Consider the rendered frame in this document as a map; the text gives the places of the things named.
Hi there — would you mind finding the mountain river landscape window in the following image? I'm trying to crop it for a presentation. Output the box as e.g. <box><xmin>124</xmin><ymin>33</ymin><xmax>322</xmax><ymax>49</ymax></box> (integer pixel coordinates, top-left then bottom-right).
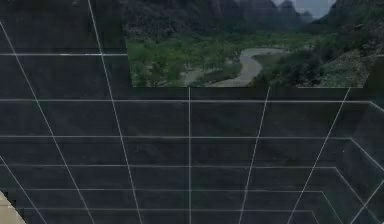
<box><xmin>125</xmin><ymin>0</ymin><xmax>384</xmax><ymax>89</ymax></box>

